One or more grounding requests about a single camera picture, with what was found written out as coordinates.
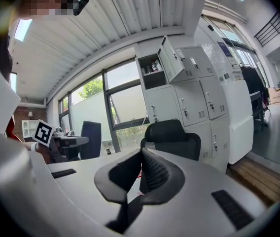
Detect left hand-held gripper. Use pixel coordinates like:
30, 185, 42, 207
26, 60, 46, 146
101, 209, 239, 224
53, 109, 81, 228
33, 119, 90, 163

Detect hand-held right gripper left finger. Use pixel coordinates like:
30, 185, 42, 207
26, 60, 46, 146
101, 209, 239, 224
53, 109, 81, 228
46, 148, 143, 237

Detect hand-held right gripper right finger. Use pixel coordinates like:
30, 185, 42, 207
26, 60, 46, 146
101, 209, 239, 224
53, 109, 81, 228
125, 148, 267, 237

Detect grey-blue cloth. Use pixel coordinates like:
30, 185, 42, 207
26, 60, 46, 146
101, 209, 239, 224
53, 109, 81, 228
80, 120, 102, 160

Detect black office chair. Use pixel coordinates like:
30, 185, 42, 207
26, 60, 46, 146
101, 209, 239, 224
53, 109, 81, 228
140, 132, 202, 161

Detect person's left forearm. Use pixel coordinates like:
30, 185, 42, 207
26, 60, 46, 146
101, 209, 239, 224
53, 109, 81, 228
23, 142, 53, 164

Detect white arched shelf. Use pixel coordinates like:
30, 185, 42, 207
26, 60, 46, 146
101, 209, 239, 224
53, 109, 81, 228
21, 119, 41, 139

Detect black framed window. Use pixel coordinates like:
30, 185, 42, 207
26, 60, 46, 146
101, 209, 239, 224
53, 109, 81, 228
57, 59, 151, 156

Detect person's black red shirt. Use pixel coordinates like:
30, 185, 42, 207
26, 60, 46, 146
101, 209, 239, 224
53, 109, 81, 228
4, 116, 24, 144

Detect wooden slat platform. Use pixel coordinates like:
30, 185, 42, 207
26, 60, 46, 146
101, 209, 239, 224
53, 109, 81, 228
225, 156, 280, 207

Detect black chair headrest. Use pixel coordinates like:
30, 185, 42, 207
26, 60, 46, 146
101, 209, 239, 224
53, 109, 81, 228
144, 119, 187, 145

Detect tall white box unit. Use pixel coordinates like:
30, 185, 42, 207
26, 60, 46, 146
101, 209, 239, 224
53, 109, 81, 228
222, 79, 254, 165

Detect grey metal locker cabinet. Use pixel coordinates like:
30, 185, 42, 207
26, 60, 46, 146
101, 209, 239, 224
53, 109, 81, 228
135, 35, 231, 173

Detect grey locker door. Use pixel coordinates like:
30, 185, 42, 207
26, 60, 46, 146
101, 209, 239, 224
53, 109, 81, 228
157, 35, 186, 84

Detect small clear bottle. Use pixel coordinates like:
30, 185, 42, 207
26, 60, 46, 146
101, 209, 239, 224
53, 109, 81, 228
218, 72, 231, 83

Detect black balcony railing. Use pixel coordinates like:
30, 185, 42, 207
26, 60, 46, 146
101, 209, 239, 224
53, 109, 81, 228
253, 10, 280, 48

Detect black head-mounted camera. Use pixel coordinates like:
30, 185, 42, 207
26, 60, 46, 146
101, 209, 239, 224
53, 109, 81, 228
72, 0, 90, 16

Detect blue wall poster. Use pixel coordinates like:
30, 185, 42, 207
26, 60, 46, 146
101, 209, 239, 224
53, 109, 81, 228
216, 41, 230, 58

